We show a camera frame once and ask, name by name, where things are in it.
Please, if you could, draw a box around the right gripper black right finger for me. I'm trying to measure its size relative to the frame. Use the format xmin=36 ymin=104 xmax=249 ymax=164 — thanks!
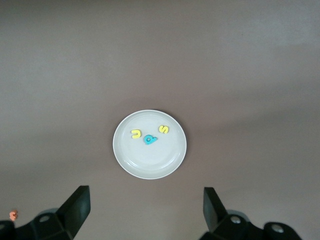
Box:
xmin=197 ymin=186 xmax=304 ymax=240

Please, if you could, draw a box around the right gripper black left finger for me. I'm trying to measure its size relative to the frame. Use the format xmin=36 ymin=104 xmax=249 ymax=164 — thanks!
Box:
xmin=0 ymin=185 xmax=91 ymax=240

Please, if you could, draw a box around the beige plate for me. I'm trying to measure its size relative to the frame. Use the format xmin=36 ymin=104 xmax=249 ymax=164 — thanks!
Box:
xmin=112 ymin=109 xmax=188 ymax=181

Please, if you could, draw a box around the teal letter p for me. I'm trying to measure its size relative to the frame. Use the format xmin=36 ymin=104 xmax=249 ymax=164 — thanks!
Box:
xmin=144 ymin=134 xmax=159 ymax=146

